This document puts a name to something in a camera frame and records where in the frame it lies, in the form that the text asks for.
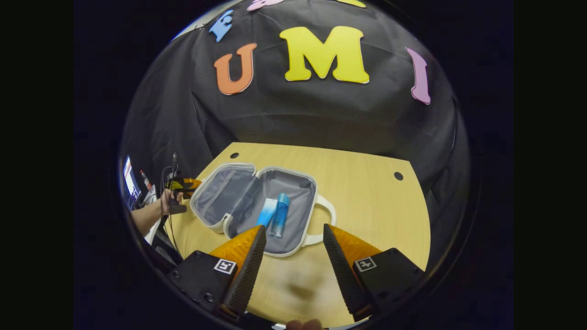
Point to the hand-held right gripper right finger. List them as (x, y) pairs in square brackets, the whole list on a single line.
[(341, 275)]

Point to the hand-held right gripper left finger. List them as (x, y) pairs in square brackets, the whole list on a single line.
[(250, 275)]

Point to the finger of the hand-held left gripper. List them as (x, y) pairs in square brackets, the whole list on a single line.
[(174, 184), (192, 183)]

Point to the white suitcase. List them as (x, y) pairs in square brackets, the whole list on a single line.
[(220, 192)]

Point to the white and blue tube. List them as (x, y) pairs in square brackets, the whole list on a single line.
[(267, 211)]

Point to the blue bottle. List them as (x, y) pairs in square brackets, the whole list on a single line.
[(279, 215)]

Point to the white display screen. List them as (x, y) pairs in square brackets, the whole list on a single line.
[(130, 183)]

